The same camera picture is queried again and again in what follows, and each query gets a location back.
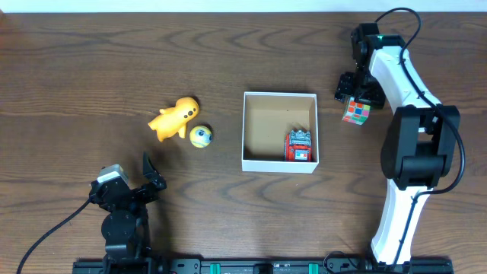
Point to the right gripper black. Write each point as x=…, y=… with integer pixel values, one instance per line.
x=376, y=100

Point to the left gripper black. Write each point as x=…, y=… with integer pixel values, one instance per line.
x=138, y=192

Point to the rubik's cube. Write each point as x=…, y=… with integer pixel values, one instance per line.
x=356, y=113

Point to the red toy robot car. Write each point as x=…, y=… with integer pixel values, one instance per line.
x=298, y=146

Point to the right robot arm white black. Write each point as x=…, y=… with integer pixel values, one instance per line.
x=419, y=145

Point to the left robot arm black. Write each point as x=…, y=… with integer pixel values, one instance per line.
x=126, y=229

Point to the orange duck-like toy figure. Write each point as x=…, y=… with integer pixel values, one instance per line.
x=173, y=120

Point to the yellow minion ball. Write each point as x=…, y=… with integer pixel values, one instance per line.
x=200, y=136

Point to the white cardboard box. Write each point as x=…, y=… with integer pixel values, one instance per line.
x=268, y=118

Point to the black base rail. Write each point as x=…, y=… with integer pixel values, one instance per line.
x=333, y=264

